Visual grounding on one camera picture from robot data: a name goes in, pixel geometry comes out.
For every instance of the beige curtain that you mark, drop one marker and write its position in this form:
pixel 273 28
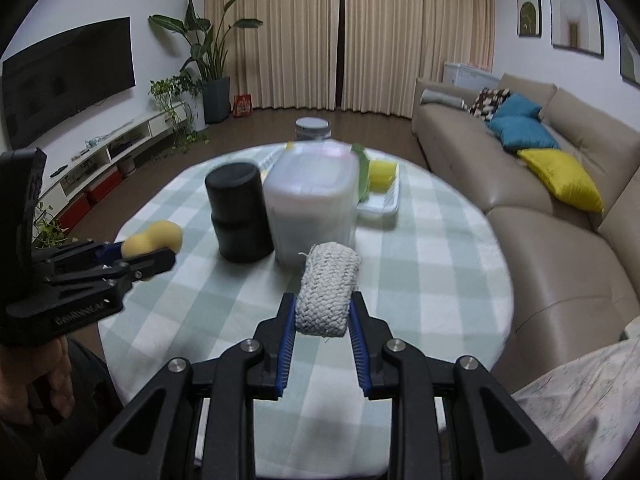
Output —
pixel 275 35
pixel 415 35

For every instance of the white plastic tray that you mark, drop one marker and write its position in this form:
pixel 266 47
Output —
pixel 382 202

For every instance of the person's left hand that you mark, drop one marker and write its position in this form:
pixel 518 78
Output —
pixel 55 377

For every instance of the white printed cloth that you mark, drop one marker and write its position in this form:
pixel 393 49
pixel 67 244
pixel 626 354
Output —
pixel 575 410

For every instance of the large beige arch wall picture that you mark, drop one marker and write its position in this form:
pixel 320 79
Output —
pixel 575 12

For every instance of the grey rolled blanket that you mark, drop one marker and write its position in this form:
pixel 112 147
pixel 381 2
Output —
pixel 442 99

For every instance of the grey woven scrubber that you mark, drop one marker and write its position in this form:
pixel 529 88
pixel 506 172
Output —
pixel 327 285

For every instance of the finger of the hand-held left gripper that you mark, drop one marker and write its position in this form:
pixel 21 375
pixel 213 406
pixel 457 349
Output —
pixel 85 251
pixel 150 262

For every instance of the tall plant in dark planter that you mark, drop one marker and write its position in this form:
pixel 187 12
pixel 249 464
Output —
pixel 216 100

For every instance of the red bag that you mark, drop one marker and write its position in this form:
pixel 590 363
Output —
pixel 242 106

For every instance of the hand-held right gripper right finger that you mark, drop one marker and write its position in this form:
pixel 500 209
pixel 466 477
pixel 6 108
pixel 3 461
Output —
pixel 357 350

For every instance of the white television stand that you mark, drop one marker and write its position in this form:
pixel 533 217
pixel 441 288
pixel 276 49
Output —
pixel 125 140

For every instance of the white cabinet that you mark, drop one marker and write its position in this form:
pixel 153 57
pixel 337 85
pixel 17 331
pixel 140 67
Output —
pixel 470 74

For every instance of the yellow pillow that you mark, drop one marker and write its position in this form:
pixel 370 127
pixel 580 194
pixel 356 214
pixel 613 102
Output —
pixel 562 177

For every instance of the grey trash bin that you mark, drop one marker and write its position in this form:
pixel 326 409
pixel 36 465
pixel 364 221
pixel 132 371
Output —
pixel 312 127

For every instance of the red storage box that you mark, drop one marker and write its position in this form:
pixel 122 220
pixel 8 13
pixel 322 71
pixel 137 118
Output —
pixel 102 186
pixel 75 211

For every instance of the black cylinder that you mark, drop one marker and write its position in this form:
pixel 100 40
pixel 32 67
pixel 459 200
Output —
pixel 240 210

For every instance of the yellow peanut-shaped sponge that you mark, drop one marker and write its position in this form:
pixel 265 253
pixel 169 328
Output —
pixel 150 237

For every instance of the black flat television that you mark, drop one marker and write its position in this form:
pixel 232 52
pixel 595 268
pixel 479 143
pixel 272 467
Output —
pixel 65 80

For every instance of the trailing green plant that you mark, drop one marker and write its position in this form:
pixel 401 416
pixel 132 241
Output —
pixel 46 227

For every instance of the translucent plastic container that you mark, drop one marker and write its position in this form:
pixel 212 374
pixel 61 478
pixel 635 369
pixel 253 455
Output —
pixel 310 210

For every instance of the beige leather sofa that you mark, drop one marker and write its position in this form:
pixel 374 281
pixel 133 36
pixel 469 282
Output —
pixel 550 270

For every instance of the blue pillow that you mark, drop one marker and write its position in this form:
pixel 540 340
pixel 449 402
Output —
pixel 517 106
pixel 525 134

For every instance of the brown white patterned pillow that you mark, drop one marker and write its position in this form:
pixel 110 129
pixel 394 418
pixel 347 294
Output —
pixel 487 102

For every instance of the framed wall picture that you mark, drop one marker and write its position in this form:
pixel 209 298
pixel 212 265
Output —
pixel 630 55

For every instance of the bushy plant in white pot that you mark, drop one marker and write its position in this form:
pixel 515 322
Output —
pixel 175 90

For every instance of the green cloth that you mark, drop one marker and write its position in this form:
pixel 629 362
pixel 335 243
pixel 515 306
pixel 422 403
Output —
pixel 362 180

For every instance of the yellow rectangular sponge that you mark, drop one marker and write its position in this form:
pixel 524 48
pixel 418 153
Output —
pixel 382 175

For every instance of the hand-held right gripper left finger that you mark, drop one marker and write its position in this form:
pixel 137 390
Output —
pixel 285 350

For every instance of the small dark arch wall picture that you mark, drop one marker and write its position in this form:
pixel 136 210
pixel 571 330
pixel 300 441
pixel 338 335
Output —
pixel 529 14

